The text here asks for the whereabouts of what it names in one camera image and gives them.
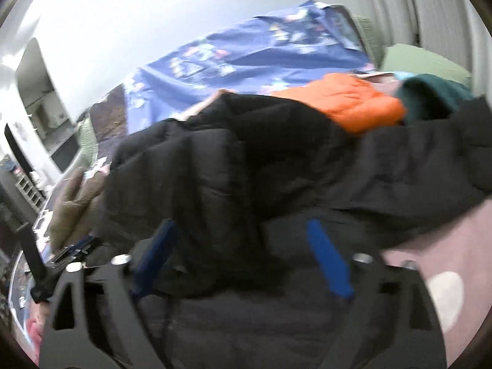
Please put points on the black puffer jacket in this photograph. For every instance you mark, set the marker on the black puffer jacket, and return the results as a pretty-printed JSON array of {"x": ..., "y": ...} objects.
[{"x": 230, "y": 161}]

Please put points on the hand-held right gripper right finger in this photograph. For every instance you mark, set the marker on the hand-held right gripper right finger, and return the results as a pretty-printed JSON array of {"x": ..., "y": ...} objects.
[{"x": 328, "y": 257}]

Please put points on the pink quilted garment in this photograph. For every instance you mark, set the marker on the pink quilted garment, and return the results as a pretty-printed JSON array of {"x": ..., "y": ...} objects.
[{"x": 200, "y": 107}]

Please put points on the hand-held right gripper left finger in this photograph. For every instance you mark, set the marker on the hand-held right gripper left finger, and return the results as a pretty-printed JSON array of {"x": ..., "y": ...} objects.
[{"x": 155, "y": 253}]

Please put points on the blue tree-print sheet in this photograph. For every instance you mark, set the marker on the blue tree-print sheet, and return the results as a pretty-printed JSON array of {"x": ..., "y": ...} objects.
[{"x": 250, "y": 57}]

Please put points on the orange puffer jacket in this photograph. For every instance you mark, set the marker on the orange puffer jacket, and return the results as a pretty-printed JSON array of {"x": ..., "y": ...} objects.
[{"x": 353, "y": 103}]

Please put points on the tan fleece cloth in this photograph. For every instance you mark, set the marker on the tan fleece cloth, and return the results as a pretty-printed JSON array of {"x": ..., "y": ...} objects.
[{"x": 73, "y": 207}]

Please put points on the arched wall mirror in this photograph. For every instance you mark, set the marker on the arched wall mirror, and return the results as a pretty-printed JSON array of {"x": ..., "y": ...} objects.
[{"x": 38, "y": 96}]

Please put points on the dark green fleece garment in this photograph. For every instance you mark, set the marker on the dark green fleece garment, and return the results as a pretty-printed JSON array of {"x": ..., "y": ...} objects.
[{"x": 430, "y": 96}]

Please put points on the white cubby shelf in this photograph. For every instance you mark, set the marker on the white cubby shelf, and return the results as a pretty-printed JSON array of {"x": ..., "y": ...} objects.
[{"x": 30, "y": 192}]

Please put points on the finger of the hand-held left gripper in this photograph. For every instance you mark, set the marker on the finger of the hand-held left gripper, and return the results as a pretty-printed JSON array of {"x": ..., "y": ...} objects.
[{"x": 75, "y": 251}]

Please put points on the light green pillow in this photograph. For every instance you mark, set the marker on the light green pillow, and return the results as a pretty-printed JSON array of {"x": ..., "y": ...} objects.
[{"x": 415, "y": 59}]

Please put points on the green knitted pillow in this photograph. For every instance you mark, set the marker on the green knitted pillow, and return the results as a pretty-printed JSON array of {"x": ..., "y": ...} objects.
[{"x": 369, "y": 38}]

